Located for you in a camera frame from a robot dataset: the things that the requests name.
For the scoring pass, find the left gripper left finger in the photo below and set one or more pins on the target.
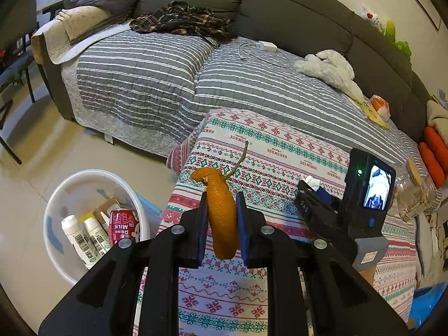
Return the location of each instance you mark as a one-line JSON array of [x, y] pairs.
[[133, 289]]

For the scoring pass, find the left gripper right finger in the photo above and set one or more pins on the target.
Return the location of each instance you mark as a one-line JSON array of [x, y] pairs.
[[310, 285]]

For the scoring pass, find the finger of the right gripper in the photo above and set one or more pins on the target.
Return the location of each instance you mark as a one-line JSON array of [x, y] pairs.
[[320, 211]]

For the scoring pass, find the white tissue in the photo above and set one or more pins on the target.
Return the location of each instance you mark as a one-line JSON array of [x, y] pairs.
[[312, 182]]

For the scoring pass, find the white yogurt bottle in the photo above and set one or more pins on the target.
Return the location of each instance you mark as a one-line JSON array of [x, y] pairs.
[[97, 235], [80, 241]]

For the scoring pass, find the red milk can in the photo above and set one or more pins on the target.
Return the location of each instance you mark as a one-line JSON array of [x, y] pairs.
[[123, 223]]

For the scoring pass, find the orange peel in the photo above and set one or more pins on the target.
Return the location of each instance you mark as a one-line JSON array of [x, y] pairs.
[[221, 208]]

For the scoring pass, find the white trash bin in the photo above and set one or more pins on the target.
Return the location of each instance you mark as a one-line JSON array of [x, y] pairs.
[[79, 194]]

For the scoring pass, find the glass jar with cork lid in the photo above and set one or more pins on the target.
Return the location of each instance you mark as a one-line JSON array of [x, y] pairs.
[[413, 193]]

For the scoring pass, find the lower orange cushion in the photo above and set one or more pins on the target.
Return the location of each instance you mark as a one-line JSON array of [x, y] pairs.
[[434, 169]]

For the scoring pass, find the orange cushion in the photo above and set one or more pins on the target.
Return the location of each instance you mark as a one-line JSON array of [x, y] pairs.
[[434, 169], [437, 146]]

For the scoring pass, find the patterned tablecloth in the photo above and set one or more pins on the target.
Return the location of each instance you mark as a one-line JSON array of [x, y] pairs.
[[266, 160]]

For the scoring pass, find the blue plastic stool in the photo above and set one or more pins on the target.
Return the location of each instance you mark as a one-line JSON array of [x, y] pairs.
[[429, 307]]

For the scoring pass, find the yellow book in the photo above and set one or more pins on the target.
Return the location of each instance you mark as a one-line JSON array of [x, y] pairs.
[[371, 113]]

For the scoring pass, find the upper orange cushion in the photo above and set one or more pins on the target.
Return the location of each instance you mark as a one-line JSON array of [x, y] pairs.
[[437, 146]]

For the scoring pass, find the orange white snack bag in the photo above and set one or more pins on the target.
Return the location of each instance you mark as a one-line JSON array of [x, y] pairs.
[[381, 106]]

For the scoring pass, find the beige blanket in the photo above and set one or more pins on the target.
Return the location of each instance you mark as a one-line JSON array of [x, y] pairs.
[[437, 118]]

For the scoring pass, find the white plush toy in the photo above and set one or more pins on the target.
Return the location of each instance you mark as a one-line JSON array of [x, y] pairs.
[[333, 69]]

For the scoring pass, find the green frog plush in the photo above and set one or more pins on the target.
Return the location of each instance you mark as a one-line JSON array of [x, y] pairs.
[[403, 46]]

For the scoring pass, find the yellow green plush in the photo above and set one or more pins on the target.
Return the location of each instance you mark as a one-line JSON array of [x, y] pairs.
[[390, 31]]

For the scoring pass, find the white charger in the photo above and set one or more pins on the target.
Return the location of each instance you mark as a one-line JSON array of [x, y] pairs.
[[266, 46]]

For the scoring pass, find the grey sofa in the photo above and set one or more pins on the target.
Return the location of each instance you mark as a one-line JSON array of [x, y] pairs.
[[308, 26]]

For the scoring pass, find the grey striped quilt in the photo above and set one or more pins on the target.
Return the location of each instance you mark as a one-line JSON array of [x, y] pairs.
[[152, 90]]

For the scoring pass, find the dark plaid shirt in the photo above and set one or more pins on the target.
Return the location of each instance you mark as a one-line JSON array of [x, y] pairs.
[[180, 18]]

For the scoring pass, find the cream pillow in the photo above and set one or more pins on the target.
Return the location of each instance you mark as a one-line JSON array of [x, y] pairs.
[[77, 21]]

